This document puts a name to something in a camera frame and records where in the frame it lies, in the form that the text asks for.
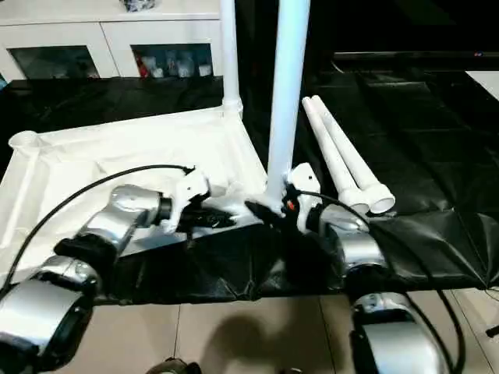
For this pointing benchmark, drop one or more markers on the white plastic table top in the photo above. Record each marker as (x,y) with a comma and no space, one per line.
(78,156)

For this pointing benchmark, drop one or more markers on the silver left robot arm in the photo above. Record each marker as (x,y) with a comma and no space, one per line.
(109,218)

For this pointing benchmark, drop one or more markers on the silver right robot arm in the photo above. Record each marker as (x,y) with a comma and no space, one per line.
(362,249)

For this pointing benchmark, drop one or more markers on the small white box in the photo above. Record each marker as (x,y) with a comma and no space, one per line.
(204,71)

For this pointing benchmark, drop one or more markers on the white bottle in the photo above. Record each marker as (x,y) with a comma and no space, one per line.
(183,70)

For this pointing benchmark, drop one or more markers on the small white jar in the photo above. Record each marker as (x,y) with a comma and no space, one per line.
(158,73)

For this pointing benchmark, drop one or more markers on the black mat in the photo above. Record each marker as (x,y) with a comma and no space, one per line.
(429,156)

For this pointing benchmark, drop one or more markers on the dark rounded robot part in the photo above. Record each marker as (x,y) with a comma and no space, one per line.
(175,366)
(292,371)

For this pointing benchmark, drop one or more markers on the red bottle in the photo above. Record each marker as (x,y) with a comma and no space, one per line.
(143,70)

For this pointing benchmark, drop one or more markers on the white cabinet with glass doors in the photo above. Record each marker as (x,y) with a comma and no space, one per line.
(105,31)

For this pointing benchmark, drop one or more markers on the white flat board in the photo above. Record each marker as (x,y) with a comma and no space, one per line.
(485,83)

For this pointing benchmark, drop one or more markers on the thin black rod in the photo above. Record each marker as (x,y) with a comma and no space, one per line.
(492,331)

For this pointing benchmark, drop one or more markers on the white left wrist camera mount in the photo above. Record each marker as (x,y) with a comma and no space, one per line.
(191,189)

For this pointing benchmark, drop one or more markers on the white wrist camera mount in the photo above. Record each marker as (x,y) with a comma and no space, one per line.
(191,189)
(306,183)

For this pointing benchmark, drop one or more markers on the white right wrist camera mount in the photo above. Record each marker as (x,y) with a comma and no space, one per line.
(306,183)

